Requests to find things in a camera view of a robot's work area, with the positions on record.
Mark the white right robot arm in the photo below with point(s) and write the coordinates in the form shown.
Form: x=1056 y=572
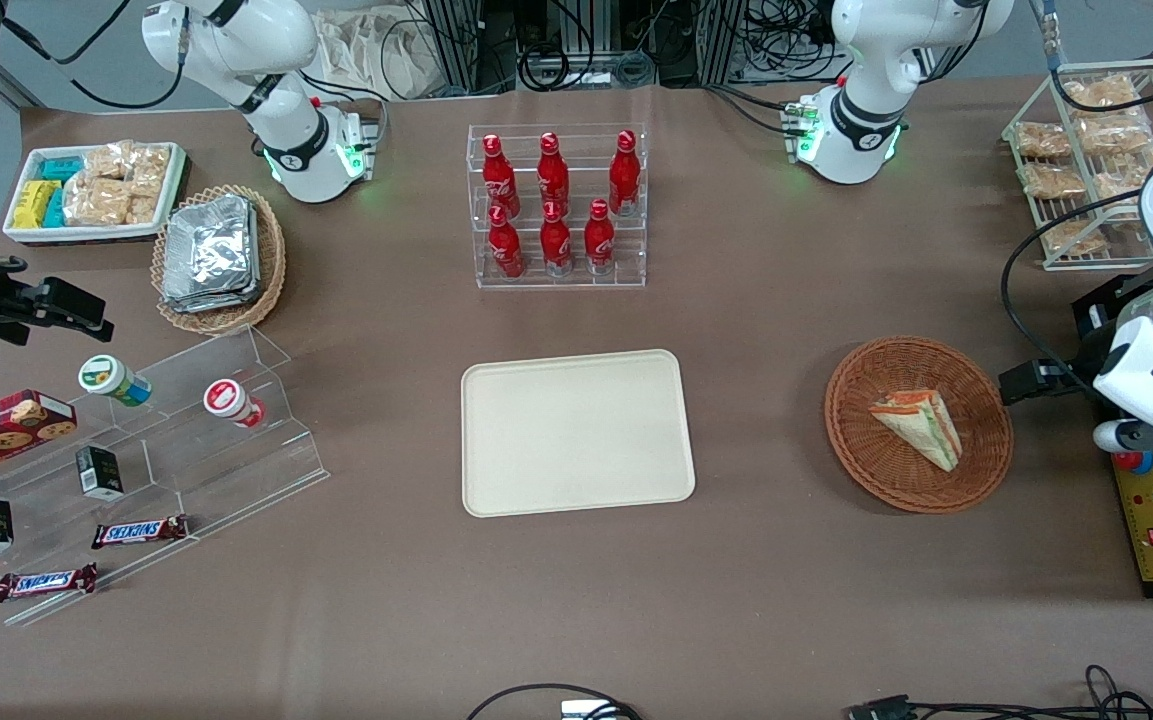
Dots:
x=291 y=135

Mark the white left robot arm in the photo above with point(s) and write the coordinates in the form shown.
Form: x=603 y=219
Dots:
x=866 y=120

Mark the brown wicker basket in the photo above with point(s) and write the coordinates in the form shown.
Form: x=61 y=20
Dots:
x=866 y=470

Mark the clear bagged pastry snack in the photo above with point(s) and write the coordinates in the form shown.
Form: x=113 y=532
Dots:
x=1116 y=186
x=1114 y=133
x=1101 y=92
x=1043 y=140
x=1073 y=238
x=1053 y=181

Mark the red emergency stop button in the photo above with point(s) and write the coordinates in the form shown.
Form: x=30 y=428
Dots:
x=1132 y=462

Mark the red lid yoghurt cup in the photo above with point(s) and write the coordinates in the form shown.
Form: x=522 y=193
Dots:
x=228 y=400

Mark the aluminium frame stand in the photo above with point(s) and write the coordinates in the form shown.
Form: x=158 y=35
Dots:
x=576 y=25

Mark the clear acrylic bottle rack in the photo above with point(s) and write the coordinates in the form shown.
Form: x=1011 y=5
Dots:
x=631 y=250

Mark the clear acrylic stepped shelf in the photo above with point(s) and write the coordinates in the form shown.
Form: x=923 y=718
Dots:
x=236 y=470

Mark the yellow snack packet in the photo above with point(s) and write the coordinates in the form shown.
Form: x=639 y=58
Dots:
x=32 y=204

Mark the red cola bottle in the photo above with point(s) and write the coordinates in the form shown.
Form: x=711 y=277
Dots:
x=506 y=245
x=553 y=172
x=599 y=240
x=556 y=242
x=499 y=175
x=624 y=172

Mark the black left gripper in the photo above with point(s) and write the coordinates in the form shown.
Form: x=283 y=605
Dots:
x=1086 y=358

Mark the Snickers chocolate bar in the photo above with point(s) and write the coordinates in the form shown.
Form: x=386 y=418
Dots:
x=139 y=531
x=44 y=582

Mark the beige plastic tray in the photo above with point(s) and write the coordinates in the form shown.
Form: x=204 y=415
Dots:
x=576 y=435

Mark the light wicker basket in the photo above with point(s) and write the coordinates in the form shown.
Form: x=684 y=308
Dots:
x=271 y=260

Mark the wrapped triangle sandwich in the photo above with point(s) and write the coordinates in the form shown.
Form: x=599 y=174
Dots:
x=921 y=428

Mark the silver foil packet stack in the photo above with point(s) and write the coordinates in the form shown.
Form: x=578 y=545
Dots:
x=208 y=255

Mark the white cloth bag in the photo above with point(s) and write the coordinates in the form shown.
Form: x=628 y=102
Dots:
x=366 y=55

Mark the teal snack packet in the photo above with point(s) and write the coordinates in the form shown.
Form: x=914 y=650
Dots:
x=55 y=208
x=62 y=169

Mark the white rectangular snack tray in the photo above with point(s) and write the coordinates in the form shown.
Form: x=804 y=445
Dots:
x=26 y=235

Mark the green lid yoghurt cup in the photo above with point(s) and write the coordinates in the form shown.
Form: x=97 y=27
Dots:
x=108 y=377

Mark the clear rice cracker bag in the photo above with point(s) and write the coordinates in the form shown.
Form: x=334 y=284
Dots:
x=151 y=165
x=108 y=162
x=143 y=208
x=96 y=202

